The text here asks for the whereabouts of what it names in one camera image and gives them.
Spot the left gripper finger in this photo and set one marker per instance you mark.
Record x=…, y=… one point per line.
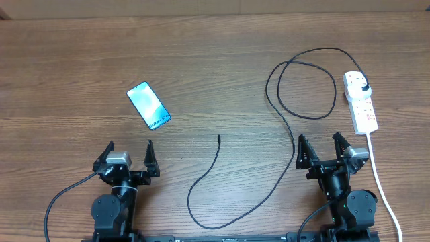
x=101, y=160
x=150, y=161

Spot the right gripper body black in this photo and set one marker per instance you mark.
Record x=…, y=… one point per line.
x=321, y=169

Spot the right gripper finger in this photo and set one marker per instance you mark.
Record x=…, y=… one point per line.
x=306, y=157
x=341, y=145

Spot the smartphone with blue screen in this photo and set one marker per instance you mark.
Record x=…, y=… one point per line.
x=148, y=105

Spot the white charger plug adapter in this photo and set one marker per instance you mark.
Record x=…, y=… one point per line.
x=355, y=92

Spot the white power strip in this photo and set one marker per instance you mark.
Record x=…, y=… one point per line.
x=362, y=111

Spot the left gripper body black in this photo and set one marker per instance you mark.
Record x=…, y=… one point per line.
x=142, y=178

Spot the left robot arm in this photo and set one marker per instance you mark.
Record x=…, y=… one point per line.
x=113, y=213

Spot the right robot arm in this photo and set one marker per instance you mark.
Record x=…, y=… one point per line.
x=352, y=211

